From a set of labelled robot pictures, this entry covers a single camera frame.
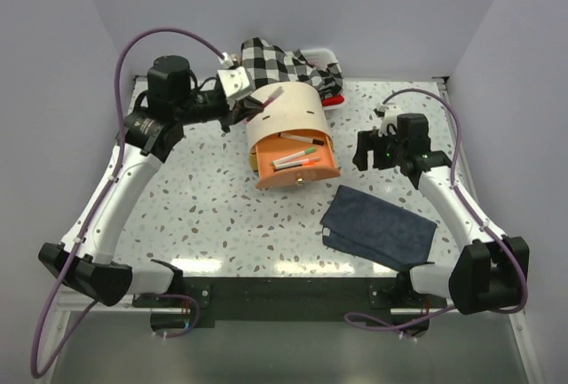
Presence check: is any black white checkered cloth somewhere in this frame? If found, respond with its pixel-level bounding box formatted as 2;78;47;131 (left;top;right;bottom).
241;37;343;100

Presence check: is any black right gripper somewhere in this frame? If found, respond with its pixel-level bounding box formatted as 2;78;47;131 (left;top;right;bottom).
352;128;406;171

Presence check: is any white plastic basket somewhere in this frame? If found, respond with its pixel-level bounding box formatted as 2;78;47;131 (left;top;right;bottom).
301;48;348;113

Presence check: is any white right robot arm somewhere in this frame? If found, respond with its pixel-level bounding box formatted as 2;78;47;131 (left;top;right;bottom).
352;106;530;315

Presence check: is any beige round drawer organizer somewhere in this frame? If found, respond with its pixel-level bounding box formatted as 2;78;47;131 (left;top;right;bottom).
246;82;331;149

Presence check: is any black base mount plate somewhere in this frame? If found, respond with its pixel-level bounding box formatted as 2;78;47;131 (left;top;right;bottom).
132;277;446;332

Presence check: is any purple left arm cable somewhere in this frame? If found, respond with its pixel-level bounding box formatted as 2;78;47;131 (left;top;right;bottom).
29;27;236;380

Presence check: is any beige cap marker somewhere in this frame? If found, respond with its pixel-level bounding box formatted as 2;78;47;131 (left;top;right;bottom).
274;159;309;171

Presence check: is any green cap marker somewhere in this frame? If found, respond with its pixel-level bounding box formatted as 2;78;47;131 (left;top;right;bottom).
271;147;316;166

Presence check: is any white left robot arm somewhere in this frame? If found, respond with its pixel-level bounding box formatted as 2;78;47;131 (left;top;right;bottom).
38;56;263;306

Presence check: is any dark red pen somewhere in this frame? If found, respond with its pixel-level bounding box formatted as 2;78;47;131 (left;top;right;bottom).
248;86;284;120

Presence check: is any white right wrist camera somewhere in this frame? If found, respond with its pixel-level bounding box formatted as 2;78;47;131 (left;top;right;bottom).
375;104;403;136

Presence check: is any dark blue towel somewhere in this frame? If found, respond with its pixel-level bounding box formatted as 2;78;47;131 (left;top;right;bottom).
320;185;437;271

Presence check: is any yellow drawer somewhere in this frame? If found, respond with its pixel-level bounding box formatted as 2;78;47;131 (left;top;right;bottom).
248;155;258;173

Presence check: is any orange black highlighter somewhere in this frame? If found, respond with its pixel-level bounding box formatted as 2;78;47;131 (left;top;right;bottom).
301;157;321;167

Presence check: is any blue cap marker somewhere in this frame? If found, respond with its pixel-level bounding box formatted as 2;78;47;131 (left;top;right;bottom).
279;132;325;146

